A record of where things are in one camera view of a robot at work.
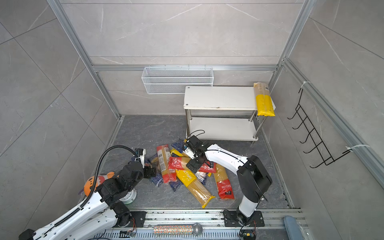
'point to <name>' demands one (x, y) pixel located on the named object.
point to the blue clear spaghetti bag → (157, 179)
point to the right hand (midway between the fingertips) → (196, 160)
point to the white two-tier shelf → (222, 112)
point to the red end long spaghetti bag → (223, 182)
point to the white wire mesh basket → (174, 80)
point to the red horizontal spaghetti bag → (180, 163)
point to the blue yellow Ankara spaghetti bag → (177, 148)
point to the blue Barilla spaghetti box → (154, 161)
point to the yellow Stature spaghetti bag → (197, 190)
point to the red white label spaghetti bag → (169, 175)
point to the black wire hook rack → (316, 153)
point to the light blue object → (294, 230)
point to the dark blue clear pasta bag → (201, 176)
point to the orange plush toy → (89, 183)
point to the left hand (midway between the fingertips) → (150, 159)
